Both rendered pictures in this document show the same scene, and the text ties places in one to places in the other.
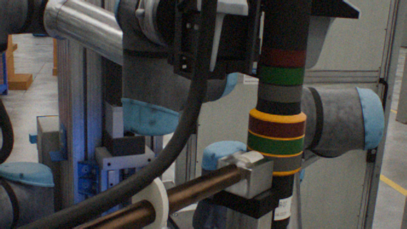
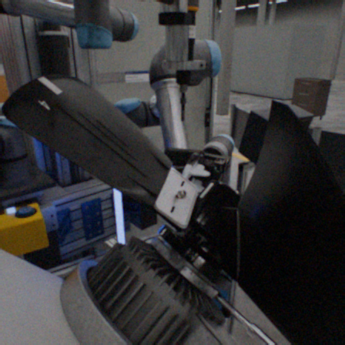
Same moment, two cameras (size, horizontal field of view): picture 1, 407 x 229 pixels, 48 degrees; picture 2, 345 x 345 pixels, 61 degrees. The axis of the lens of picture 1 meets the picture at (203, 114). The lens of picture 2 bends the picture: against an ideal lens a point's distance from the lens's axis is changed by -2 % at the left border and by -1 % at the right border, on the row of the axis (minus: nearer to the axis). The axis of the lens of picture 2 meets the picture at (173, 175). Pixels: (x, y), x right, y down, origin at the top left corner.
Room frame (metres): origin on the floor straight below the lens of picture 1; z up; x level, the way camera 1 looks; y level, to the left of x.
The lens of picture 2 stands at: (-0.14, 0.09, 1.46)
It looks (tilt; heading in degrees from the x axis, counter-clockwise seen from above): 23 degrees down; 345
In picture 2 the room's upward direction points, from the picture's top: straight up
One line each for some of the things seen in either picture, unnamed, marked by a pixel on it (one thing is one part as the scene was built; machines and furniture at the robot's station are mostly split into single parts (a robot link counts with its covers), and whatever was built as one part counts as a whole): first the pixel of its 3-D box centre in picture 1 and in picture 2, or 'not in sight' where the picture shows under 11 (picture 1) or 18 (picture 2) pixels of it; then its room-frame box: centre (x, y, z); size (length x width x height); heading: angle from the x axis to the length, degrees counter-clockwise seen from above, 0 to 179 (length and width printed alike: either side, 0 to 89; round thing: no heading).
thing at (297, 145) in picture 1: (275, 139); not in sight; (0.34, -0.06, 1.54); 0.04 x 0.04 x 0.01
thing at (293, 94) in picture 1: (280, 89); not in sight; (0.34, -0.06, 1.58); 0.03 x 0.03 x 0.01
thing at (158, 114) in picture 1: (158, 88); (97, 21); (0.61, 0.06, 1.52); 0.11 x 0.08 x 0.11; 148
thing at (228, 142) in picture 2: not in sight; (219, 149); (0.68, -0.29, 1.17); 0.11 x 0.08 x 0.09; 143
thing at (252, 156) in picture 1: (248, 166); not in sight; (0.31, -0.03, 1.53); 0.02 x 0.02 x 0.02; 52
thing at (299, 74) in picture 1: (281, 73); not in sight; (0.34, -0.06, 1.59); 0.03 x 0.03 x 0.01
